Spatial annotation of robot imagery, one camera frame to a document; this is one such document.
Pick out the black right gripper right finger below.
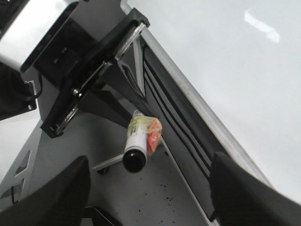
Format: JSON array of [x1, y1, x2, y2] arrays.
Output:
[[210, 152, 301, 226]]

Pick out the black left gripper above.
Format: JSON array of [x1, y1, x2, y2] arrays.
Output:
[[34, 9, 159, 138]]

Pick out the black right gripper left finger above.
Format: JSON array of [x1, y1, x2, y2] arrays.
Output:
[[0, 156, 91, 226]]

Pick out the white whiteboard marker pen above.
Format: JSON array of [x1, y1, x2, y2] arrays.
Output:
[[122, 110, 162, 173]]

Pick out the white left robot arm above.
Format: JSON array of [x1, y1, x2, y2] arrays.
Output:
[[0, 0, 157, 138]]

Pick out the white whiteboard with aluminium frame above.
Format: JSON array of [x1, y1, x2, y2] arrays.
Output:
[[120, 0, 301, 202]]

